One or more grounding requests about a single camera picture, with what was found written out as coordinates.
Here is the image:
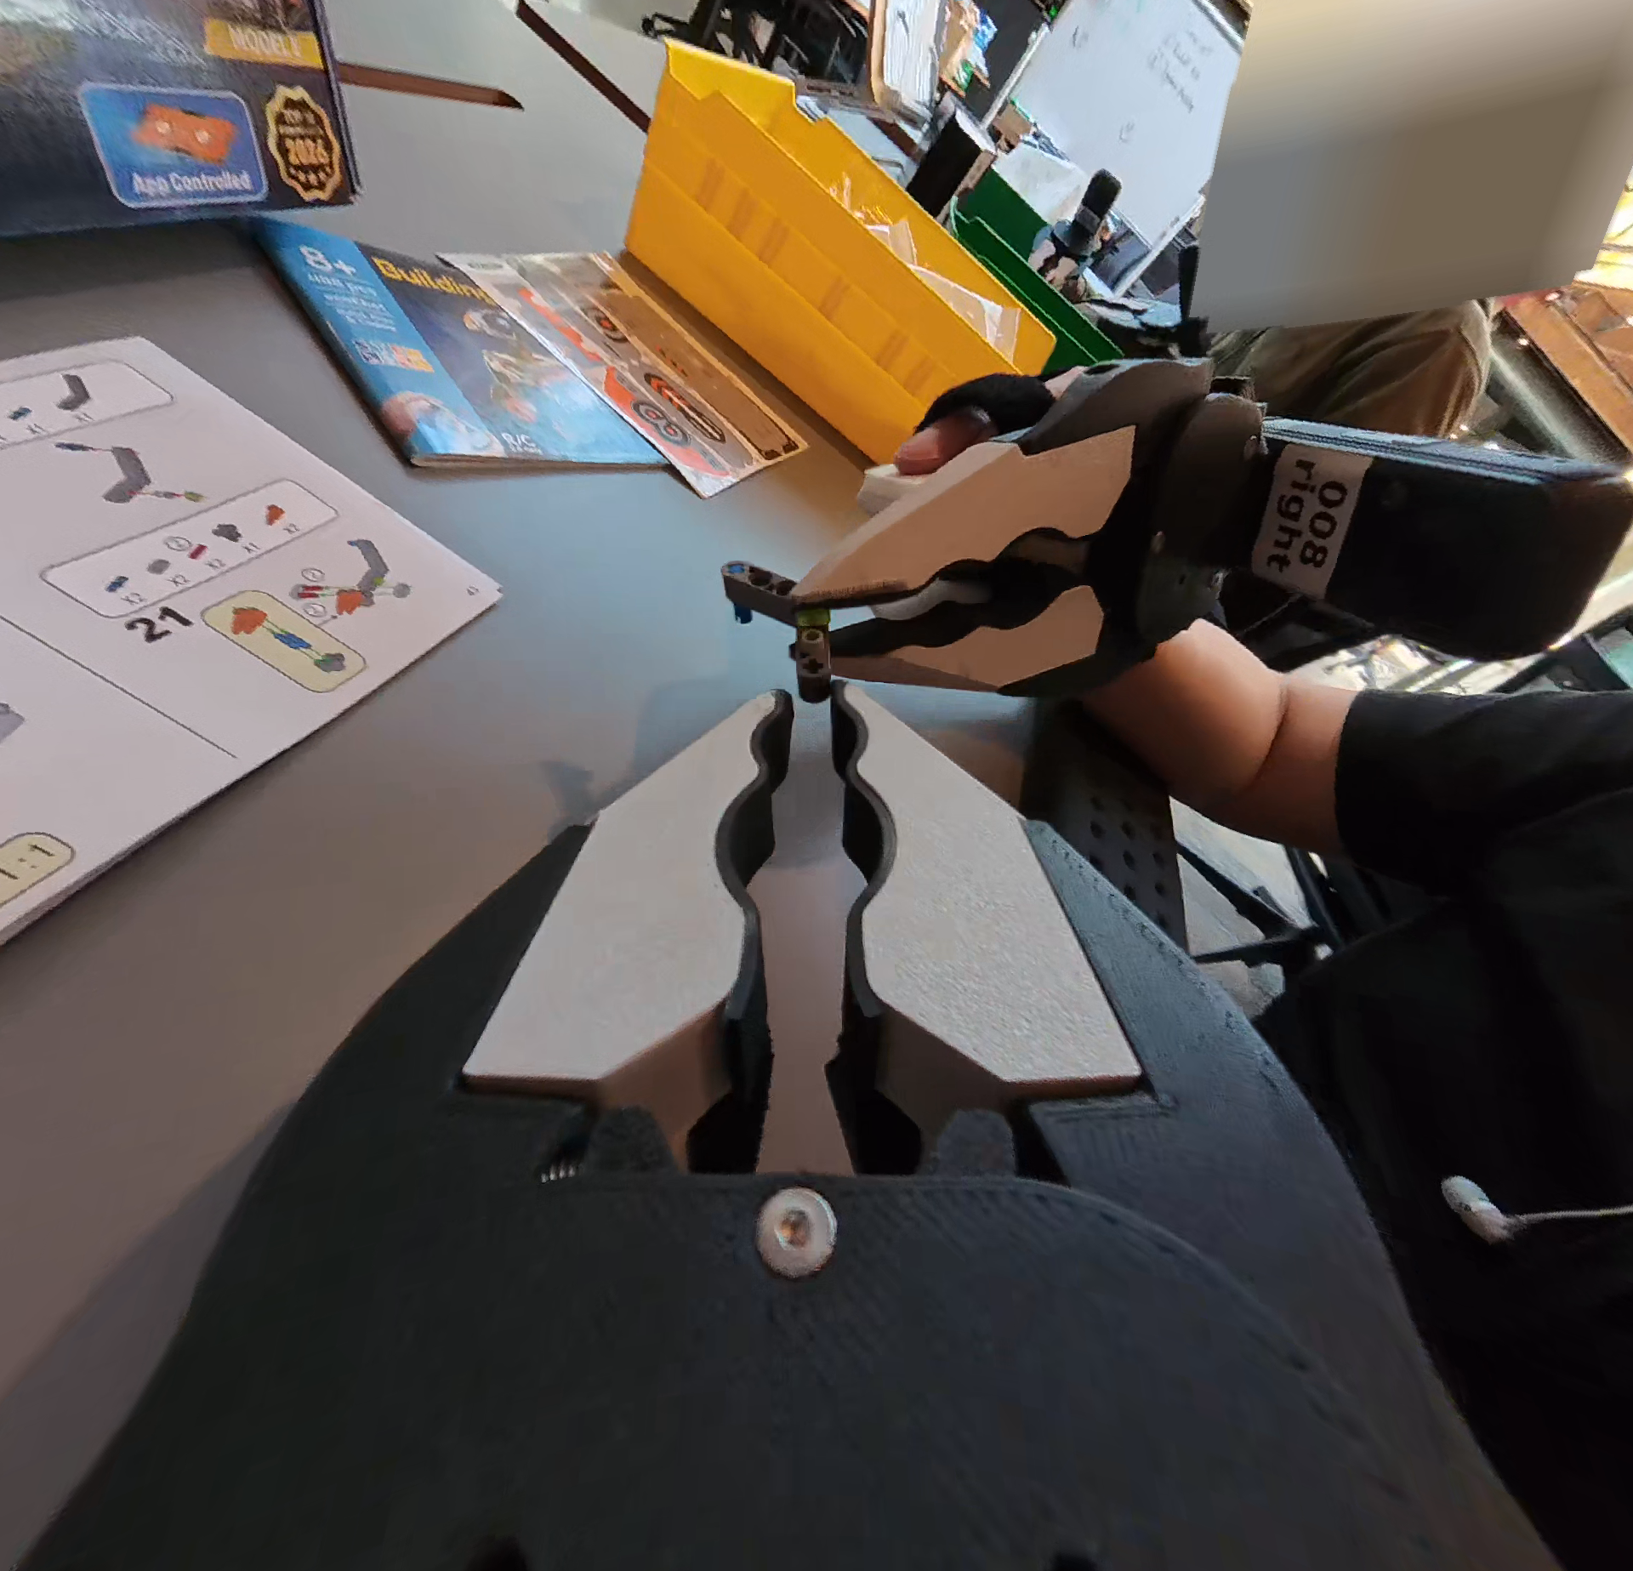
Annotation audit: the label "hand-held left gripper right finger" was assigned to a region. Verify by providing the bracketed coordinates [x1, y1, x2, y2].
[829, 682, 1144, 1155]

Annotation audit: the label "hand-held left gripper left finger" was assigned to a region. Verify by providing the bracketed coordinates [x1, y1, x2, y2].
[460, 689, 795, 1174]

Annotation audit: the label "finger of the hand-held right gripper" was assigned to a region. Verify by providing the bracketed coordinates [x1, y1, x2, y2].
[791, 426, 1140, 609]
[829, 570, 1106, 698]

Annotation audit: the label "dark grey angled building beam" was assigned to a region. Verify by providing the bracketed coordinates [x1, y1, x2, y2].
[720, 560, 841, 706]

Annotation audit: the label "person's right forearm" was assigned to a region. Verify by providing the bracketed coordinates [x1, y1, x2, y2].
[1082, 618, 1365, 859]

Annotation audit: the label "person's right hand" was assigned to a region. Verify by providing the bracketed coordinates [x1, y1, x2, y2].
[890, 410, 997, 480]

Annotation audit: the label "black perforated panel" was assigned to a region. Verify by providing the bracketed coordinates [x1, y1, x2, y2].
[1031, 698, 1191, 956]

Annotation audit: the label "clear plastic bags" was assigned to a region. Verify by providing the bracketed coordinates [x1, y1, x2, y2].
[829, 188, 1026, 368]

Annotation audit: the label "green plastic bin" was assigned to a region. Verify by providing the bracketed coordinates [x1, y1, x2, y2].
[950, 169, 1128, 371]

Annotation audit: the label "black box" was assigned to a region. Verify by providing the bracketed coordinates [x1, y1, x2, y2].
[909, 104, 1001, 223]

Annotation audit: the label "sticker sheet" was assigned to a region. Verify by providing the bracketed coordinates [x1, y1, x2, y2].
[438, 249, 810, 502]

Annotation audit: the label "yellow plastic bin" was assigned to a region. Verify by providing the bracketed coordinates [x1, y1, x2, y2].
[623, 41, 1058, 466]

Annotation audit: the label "person's black shirt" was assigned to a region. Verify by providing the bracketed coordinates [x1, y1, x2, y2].
[1256, 682, 1633, 1571]

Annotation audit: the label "white whiteboard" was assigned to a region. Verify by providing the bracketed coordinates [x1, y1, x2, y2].
[1007, 0, 1246, 247]

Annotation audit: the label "wooden board with paper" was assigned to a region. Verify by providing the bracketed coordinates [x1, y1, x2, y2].
[868, 0, 960, 113]

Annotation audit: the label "open instruction booklet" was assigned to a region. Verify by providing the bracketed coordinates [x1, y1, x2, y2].
[0, 337, 504, 948]

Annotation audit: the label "small blue booklet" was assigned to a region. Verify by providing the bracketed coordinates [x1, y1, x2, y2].
[252, 216, 669, 472]

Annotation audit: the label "blue robot kit box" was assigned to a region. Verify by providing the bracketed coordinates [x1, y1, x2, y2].
[0, 0, 363, 242]

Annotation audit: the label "white earphone with cable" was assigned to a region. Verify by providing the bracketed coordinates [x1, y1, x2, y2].
[1440, 1174, 1633, 1247]

